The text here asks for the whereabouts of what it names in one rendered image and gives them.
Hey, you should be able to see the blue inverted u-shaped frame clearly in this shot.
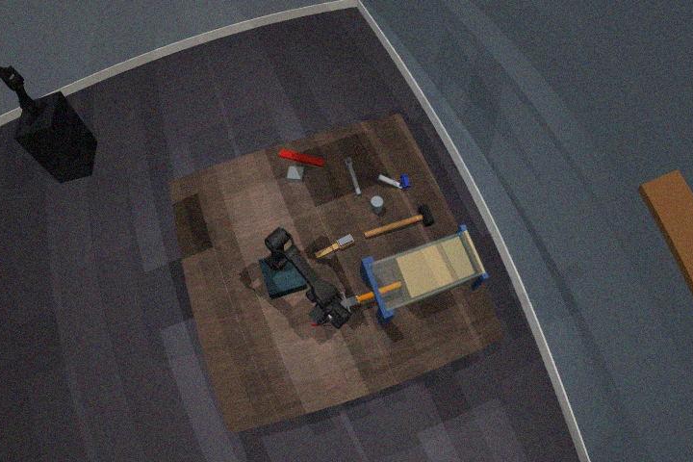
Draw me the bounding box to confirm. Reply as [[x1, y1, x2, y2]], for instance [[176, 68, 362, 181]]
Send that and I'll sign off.
[[360, 258, 390, 326]]

